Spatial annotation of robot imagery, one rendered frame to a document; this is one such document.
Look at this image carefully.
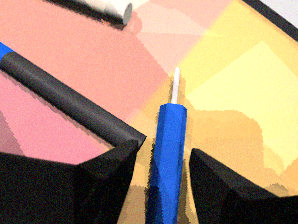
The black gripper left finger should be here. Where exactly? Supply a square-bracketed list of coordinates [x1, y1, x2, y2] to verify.
[0, 139, 138, 224]

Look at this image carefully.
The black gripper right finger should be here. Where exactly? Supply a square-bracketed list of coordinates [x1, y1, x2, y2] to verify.
[189, 148, 298, 224]

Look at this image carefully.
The black pen with blue cap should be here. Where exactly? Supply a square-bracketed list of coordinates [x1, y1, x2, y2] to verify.
[0, 42, 147, 153]

